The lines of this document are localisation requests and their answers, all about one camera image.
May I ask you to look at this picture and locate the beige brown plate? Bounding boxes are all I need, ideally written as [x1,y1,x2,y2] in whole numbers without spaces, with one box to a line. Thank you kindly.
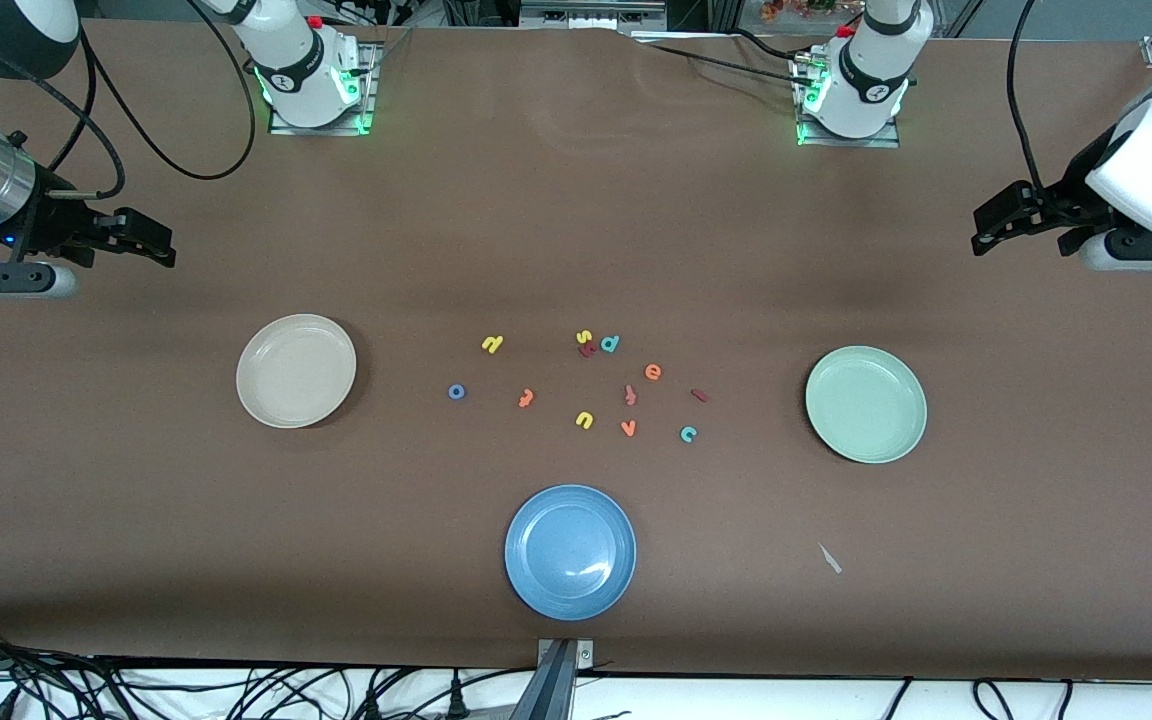
[235,313,358,430]

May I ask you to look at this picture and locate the light green plate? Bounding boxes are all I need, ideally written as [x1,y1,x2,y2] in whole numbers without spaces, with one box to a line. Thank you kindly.
[804,345,929,465]

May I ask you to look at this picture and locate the brown table cover mat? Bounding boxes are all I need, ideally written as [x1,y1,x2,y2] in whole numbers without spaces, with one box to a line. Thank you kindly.
[0,18,1152,683]

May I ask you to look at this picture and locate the grey equipment box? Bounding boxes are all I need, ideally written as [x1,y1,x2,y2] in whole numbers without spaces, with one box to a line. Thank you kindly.
[519,0,669,33]

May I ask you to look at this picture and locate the blue plate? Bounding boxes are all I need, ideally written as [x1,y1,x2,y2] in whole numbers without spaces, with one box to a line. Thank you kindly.
[503,484,638,622]

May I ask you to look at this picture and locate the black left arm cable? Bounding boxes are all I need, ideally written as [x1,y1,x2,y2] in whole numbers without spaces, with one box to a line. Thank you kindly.
[1005,0,1049,193]

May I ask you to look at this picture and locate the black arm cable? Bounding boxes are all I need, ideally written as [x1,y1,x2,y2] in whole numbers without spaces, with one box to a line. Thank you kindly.
[1005,0,1049,193]
[26,0,258,201]

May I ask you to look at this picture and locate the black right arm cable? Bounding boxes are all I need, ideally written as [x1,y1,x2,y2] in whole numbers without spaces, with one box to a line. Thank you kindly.
[26,0,258,201]

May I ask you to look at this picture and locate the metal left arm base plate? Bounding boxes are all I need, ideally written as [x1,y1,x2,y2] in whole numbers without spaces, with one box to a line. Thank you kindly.
[794,50,903,150]

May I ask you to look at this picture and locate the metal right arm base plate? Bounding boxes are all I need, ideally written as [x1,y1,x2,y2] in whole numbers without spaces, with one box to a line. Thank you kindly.
[266,40,379,137]

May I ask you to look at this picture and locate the black cable on table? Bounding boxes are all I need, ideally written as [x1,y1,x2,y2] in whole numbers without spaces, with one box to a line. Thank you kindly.
[648,28,809,87]

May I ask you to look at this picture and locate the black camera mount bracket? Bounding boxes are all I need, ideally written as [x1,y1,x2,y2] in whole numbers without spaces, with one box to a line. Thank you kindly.
[508,638,597,720]

